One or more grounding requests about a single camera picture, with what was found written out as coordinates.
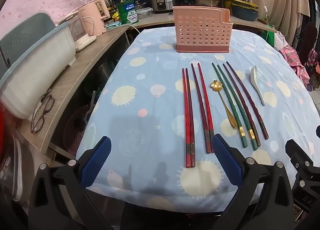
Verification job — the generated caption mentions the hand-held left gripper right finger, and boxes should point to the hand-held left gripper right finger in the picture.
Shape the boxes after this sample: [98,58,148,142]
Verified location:
[212,134,298,230]

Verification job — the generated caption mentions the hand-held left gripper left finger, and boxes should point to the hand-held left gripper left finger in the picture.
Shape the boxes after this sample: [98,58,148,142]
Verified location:
[28,136,112,230]

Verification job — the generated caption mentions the green chopstick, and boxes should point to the green chopstick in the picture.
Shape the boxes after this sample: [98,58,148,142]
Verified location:
[217,64,258,151]
[211,62,248,149]

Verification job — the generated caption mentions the dark purple chopstick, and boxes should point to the dark purple chopstick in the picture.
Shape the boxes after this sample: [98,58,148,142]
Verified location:
[222,63,262,147]
[226,61,269,140]

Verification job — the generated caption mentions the bright red chopstick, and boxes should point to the bright red chopstick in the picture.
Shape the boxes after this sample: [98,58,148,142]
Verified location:
[182,68,190,168]
[185,68,196,168]

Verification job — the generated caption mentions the dark red chopstick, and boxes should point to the dark red chopstick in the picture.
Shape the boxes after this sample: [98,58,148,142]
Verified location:
[190,63,212,154]
[197,62,215,153]

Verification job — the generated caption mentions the gold flower spoon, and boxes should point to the gold flower spoon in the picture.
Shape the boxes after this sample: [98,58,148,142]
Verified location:
[210,80,238,130]

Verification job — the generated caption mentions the white ceramic spoon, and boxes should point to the white ceramic spoon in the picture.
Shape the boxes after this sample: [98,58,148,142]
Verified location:
[250,65,266,106]

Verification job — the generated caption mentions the pink perforated utensil holder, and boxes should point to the pink perforated utensil holder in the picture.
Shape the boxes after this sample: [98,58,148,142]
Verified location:
[172,6,233,53]

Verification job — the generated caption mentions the pink plastic colander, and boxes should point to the pink plastic colander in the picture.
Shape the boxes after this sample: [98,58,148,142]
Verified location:
[62,106,93,155]

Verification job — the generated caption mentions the pink pineapple print cloth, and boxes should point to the pink pineapple print cloth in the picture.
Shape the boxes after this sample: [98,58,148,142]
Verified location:
[279,45,307,88]

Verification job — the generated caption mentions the blue printed tablecloth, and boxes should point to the blue printed tablecloth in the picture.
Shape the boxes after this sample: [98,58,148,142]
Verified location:
[75,26,318,213]

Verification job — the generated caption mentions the wood grain shelf board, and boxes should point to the wood grain shelf board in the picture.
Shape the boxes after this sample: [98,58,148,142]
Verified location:
[17,26,130,153]

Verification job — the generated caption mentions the dark chair back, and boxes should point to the dark chair back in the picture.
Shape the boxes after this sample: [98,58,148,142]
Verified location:
[299,22,318,56]

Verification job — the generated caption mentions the green cloth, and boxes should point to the green cloth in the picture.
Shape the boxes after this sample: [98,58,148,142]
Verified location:
[266,30,277,48]

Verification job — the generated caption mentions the white bin with blue lid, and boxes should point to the white bin with blue lid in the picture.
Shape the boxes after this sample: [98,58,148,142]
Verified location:
[0,12,77,120]

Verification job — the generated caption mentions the blue bowl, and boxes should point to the blue bowl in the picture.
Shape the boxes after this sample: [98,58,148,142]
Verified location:
[231,6,259,22]

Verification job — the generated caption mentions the pink electric kettle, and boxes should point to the pink electric kettle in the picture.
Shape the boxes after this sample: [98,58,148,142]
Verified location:
[80,0,110,36]

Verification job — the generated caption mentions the green tin can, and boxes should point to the green tin can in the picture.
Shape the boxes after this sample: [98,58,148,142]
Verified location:
[117,0,139,25]

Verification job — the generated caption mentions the beige countertop board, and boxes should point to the beige countertop board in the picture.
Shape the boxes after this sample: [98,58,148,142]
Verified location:
[135,11,278,33]

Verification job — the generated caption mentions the clear food container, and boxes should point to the clear food container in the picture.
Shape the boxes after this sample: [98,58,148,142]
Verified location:
[136,7,153,19]

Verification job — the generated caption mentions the dark frame eyeglasses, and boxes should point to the dark frame eyeglasses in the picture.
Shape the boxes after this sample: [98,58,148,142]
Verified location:
[30,93,55,134]

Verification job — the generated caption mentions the white kettle cable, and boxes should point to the white kettle cable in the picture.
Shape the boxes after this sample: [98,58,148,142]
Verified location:
[105,23,141,36]

